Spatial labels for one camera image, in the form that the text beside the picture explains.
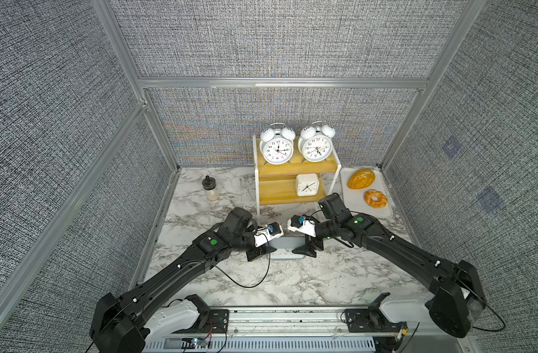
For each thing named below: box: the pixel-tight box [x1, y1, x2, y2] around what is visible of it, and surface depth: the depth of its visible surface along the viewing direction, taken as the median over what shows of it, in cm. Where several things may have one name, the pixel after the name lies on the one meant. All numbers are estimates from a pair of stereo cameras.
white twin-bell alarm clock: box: [297, 120, 336, 163], surface depth 72 cm
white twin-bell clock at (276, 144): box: [259, 122, 297, 166], surface depth 71 cm
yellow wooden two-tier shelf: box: [252, 134, 342, 223], surface depth 78 cm
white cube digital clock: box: [296, 173, 320, 197], surface depth 87 cm
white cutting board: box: [339, 166, 394, 218], surface depth 110 cm
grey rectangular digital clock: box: [269, 236, 306, 261], surface depth 74 cm
